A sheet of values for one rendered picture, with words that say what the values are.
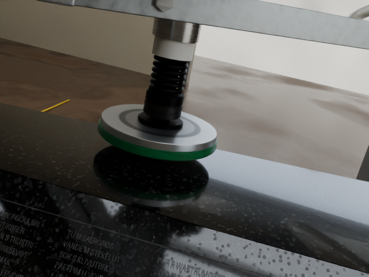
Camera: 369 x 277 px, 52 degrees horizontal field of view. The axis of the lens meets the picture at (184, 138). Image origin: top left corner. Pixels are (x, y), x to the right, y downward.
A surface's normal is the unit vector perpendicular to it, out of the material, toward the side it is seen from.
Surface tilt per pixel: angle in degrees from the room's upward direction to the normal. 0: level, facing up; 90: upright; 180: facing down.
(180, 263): 45
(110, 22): 90
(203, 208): 0
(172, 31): 90
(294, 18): 90
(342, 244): 0
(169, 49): 90
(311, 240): 0
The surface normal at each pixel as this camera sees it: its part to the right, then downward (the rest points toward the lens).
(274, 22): 0.34, 0.37
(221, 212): 0.18, -0.92
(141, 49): -0.28, 0.27
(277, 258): -0.01, -0.45
